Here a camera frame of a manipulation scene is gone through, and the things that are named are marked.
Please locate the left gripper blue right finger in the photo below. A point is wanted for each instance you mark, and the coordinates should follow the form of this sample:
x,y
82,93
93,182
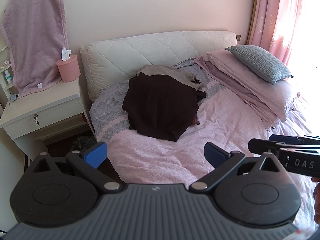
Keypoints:
x,y
224,164

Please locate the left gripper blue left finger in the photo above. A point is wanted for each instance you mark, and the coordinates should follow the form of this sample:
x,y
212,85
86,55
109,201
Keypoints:
x,y
87,162

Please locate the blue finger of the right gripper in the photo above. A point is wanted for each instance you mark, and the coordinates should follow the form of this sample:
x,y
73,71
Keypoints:
x,y
304,146
287,138

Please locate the maroon and grey sweater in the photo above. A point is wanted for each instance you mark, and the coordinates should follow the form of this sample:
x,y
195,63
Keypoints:
x,y
162,102

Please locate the person right hand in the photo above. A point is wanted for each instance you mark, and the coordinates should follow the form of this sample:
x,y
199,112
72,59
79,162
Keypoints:
x,y
316,196

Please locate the pink pillow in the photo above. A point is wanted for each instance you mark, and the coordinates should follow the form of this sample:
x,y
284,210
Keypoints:
x,y
278,97

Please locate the pink and grey bedspread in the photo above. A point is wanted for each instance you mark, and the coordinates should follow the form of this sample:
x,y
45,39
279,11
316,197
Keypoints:
x,y
225,120

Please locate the folded pink duvet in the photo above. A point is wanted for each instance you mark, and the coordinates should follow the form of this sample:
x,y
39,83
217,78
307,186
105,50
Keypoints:
x,y
268,117

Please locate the cream bedside table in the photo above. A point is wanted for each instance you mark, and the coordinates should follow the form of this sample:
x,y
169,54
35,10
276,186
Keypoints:
x,y
60,108

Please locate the keys in drawer lock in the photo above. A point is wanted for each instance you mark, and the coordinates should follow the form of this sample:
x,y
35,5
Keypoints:
x,y
36,120

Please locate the grey checked pillow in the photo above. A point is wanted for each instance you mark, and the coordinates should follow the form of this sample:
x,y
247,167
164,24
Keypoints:
x,y
261,62

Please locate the pink round tissue box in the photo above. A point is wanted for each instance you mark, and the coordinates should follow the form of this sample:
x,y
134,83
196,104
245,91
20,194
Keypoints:
x,y
68,66

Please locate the cream quilted headboard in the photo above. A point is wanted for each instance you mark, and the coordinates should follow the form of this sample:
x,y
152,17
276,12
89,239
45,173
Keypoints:
x,y
109,62

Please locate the small white bottle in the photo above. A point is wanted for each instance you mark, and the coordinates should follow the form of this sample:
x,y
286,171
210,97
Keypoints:
x,y
8,76

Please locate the pink curtain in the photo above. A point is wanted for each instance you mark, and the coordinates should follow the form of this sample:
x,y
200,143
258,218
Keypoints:
x,y
288,29

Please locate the pink towel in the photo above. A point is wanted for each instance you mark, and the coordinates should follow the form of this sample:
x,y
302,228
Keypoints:
x,y
35,32

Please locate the wall socket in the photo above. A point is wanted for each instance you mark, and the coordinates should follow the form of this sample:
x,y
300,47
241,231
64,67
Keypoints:
x,y
238,37

